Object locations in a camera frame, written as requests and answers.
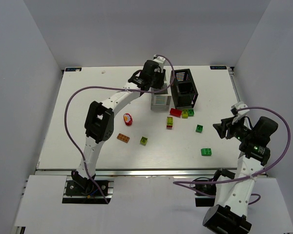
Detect yellow-green small lego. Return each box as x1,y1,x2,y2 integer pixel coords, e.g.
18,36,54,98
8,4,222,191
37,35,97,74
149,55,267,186
182,109,188,118

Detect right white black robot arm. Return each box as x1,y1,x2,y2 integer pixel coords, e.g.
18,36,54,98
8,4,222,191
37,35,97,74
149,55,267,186
203,117,278,234

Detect right blue table label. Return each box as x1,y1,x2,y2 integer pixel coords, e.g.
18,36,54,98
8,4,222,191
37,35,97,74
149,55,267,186
210,65,227,70

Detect red flower lego piece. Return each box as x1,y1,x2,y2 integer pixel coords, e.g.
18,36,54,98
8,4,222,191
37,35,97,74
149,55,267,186
123,113,133,126

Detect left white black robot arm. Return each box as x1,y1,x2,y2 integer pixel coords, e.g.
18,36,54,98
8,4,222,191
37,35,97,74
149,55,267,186
71,56,166,195

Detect lime green small lego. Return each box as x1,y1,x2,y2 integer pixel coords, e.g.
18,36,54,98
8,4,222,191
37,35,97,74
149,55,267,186
140,136,148,146

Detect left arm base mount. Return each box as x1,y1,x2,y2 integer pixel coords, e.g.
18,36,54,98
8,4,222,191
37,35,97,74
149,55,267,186
62,179,114,205

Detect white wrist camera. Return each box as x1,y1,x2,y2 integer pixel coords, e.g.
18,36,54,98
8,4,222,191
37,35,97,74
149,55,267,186
153,55,166,73
231,101,249,124

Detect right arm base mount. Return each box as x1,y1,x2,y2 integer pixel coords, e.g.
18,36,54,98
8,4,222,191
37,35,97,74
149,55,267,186
190,184,216,207

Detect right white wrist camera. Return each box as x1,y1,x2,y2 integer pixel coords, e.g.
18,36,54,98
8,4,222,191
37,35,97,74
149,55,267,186
231,101,249,124

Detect orange flat lego brick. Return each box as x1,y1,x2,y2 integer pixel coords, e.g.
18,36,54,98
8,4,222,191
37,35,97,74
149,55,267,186
117,133,130,143

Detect left blue table label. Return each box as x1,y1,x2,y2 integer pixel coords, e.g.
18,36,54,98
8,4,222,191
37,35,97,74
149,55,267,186
65,67,82,72

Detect white slotted container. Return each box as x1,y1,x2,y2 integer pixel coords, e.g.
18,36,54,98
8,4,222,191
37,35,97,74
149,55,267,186
150,70,172,112

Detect green small lego brick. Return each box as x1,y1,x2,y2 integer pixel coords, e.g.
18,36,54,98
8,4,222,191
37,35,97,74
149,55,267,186
195,124,204,133

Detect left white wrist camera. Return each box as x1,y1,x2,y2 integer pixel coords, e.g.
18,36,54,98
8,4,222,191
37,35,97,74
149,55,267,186
153,55,166,73

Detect blue table label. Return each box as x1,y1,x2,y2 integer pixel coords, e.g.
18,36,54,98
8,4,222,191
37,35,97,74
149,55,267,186
65,67,82,72
210,65,227,70

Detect green double lego brick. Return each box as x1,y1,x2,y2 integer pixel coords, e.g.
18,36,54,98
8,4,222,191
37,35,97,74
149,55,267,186
201,148,212,156

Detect aluminium table rail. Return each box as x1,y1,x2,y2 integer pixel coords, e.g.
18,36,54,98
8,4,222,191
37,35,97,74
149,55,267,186
34,169,218,178

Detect red lego brick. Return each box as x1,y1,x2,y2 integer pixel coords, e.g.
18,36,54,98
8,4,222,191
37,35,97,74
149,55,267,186
169,108,182,117

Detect black slotted container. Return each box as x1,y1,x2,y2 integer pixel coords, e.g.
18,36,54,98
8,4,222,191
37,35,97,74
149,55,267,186
170,69,198,109

